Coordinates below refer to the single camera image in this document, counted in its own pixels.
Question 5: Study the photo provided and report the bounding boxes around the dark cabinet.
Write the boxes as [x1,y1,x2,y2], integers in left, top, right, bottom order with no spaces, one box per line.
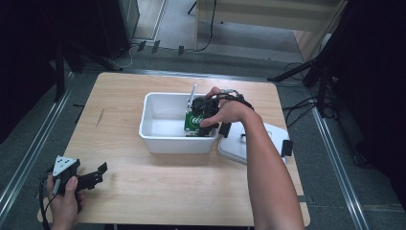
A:
[94,0,142,60]

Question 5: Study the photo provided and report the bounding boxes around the light wooden furniture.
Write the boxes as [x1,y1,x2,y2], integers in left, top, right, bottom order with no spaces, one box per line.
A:
[193,0,349,63]

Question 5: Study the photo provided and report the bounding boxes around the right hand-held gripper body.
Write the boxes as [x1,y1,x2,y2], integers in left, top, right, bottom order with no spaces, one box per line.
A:
[186,83,222,128]

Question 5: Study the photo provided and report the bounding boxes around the black hanging cable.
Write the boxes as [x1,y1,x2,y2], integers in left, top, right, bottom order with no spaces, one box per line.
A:
[188,0,218,53]

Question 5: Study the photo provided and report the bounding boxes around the white plastic box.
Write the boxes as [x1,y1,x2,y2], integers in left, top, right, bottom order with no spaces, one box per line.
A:
[138,91,221,155]

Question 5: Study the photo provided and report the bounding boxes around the person's left hand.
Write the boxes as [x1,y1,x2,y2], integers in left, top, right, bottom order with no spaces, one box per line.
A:
[46,174,86,230]

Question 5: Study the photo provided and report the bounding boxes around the white lid with black clips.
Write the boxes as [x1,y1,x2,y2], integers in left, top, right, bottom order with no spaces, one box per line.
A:
[217,121,294,166]

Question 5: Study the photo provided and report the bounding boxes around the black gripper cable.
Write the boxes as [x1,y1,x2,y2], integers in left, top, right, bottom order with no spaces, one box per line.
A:
[209,89,256,112]
[38,171,56,230]

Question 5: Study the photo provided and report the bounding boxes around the black metal stand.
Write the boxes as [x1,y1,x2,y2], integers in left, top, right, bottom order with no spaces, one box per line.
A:
[52,39,124,103]

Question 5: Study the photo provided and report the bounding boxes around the green circuit board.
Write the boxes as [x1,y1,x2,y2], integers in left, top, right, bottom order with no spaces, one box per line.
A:
[184,109,206,132]

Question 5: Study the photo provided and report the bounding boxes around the dark curtain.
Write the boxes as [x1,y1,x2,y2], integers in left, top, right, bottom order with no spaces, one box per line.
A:
[0,0,65,143]
[328,0,406,209]

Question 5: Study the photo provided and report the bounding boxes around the black floor cables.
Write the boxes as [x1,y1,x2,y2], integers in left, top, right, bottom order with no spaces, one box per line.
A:
[282,61,322,128]

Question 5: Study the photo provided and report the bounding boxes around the black tripod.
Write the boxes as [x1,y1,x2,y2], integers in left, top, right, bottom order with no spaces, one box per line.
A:
[267,47,339,118]

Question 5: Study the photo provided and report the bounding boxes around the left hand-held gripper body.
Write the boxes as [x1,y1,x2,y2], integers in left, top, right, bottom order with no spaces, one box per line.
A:
[51,155,84,196]

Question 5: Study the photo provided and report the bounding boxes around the white floor cable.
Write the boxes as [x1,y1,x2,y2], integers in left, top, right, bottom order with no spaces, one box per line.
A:
[116,44,139,71]

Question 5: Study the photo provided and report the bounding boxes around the person's right hand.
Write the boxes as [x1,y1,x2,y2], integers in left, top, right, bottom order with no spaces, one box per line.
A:
[199,86,257,128]

